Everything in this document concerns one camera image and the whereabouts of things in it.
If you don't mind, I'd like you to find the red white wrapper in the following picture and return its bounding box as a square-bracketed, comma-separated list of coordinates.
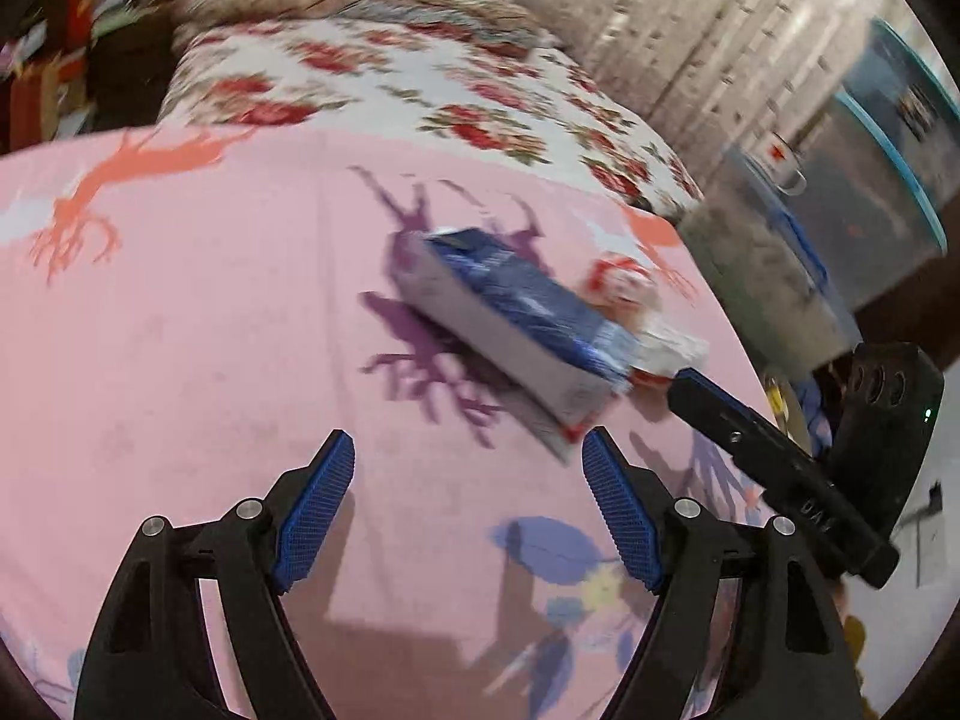
[579, 252, 709, 390]

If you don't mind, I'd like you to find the blue white carton box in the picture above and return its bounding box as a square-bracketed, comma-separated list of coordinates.
[397, 227, 640, 427]

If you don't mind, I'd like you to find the clear bin teal lid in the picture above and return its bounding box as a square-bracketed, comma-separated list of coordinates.
[784, 91, 949, 312]

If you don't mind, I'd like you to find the white enamel mug red star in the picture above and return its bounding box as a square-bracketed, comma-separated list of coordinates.
[754, 132, 807, 197]

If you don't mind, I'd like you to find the top clear storage bin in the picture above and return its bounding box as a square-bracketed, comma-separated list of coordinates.
[843, 18, 958, 208]

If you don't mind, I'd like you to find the pink patterned table cloth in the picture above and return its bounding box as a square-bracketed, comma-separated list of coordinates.
[2, 130, 765, 718]

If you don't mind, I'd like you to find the beige patterned curtain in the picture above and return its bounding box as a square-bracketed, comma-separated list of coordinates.
[519, 0, 884, 181]

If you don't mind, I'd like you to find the floral bed sheet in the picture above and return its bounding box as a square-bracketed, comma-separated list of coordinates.
[160, 18, 703, 223]

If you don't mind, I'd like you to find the clear bin blue handle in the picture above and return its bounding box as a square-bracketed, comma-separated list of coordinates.
[679, 148, 862, 380]

